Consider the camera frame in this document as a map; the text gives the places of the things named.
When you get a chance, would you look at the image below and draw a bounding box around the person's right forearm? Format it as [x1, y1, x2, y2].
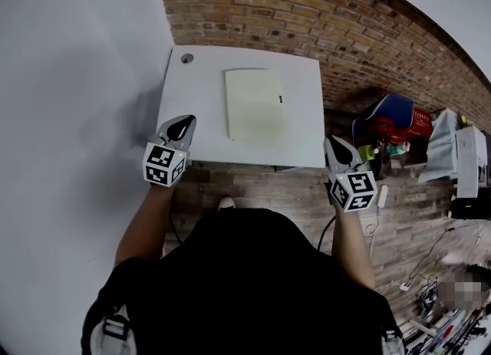
[331, 207, 377, 290]

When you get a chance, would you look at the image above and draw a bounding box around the teal bottle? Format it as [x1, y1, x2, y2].
[384, 142, 412, 157]

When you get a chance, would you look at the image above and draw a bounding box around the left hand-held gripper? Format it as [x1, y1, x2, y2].
[143, 114, 198, 187]

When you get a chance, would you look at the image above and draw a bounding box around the black bag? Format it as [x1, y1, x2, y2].
[363, 146, 388, 180]

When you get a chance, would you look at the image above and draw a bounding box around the white box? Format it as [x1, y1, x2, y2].
[455, 124, 489, 199]

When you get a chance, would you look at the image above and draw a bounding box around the pale grey cloth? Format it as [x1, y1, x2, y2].
[417, 107, 462, 184]

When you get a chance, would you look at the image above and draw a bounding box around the person in dark clothing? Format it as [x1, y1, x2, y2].
[80, 207, 404, 355]

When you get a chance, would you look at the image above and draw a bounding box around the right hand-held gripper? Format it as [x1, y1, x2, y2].
[323, 135, 378, 214]

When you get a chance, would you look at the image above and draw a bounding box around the pile of cables and tools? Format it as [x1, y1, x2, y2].
[402, 299, 491, 355]

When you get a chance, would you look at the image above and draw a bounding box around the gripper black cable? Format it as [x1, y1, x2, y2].
[168, 213, 183, 245]
[315, 215, 337, 251]

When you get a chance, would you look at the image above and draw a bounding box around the person's left forearm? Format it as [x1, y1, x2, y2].
[114, 182, 176, 269]

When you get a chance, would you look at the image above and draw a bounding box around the green bottle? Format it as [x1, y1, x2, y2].
[358, 143, 381, 161]

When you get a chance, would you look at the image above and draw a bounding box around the red bag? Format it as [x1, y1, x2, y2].
[369, 107, 434, 146]

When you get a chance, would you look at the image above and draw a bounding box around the blue chair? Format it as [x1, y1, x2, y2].
[351, 93, 417, 148]

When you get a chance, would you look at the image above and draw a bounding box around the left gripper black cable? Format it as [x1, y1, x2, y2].
[168, 213, 183, 245]

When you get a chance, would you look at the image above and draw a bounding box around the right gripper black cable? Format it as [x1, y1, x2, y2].
[315, 215, 337, 251]

